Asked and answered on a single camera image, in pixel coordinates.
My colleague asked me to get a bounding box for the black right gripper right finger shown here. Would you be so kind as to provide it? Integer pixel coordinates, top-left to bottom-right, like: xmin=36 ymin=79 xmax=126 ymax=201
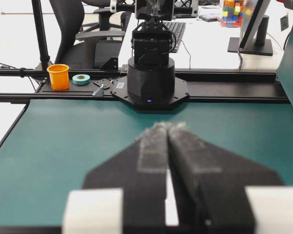
xmin=167 ymin=124 xmax=293 ymax=234

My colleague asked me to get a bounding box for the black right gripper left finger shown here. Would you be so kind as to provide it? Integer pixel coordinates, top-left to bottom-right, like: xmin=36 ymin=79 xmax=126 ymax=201
xmin=62 ymin=123 xmax=170 ymax=234

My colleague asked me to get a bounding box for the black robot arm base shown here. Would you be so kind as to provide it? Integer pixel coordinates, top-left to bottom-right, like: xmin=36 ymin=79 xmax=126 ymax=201
xmin=112 ymin=0 xmax=189 ymax=109

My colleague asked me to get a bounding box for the green tape roll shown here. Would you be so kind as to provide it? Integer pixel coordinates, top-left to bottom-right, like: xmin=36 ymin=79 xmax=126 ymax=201
xmin=72 ymin=74 xmax=90 ymax=86

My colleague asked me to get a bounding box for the orange plastic cup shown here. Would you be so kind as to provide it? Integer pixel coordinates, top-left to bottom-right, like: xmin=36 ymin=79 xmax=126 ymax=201
xmin=47 ymin=64 xmax=70 ymax=91

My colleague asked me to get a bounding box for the black office chair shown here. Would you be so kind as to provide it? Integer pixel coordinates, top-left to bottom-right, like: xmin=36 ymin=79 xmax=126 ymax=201
xmin=50 ymin=0 xmax=125 ymax=70

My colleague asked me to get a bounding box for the black tripod pole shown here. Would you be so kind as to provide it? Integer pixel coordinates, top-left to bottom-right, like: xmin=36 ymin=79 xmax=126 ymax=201
xmin=31 ymin=0 xmax=50 ymax=71

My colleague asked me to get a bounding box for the black keyboard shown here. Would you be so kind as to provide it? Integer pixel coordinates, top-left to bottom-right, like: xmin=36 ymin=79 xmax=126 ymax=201
xmin=163 ymin=21 xmax=186 ymax=53

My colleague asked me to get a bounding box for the computer monitor with stand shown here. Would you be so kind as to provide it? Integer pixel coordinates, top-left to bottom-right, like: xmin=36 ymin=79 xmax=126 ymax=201
xmin=228 ymin=0 xmax=273 ymax=56

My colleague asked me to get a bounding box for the box of colourful blocks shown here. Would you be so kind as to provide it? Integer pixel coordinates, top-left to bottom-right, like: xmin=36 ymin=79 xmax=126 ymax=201
xmin=217 ymin=0 xmax=245 ymax=28

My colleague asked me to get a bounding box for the black aluminium frame rail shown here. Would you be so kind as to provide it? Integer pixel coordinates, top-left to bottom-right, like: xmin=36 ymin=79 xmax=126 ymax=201
xmin=0 ymin=68 xmax=289 ymax=107

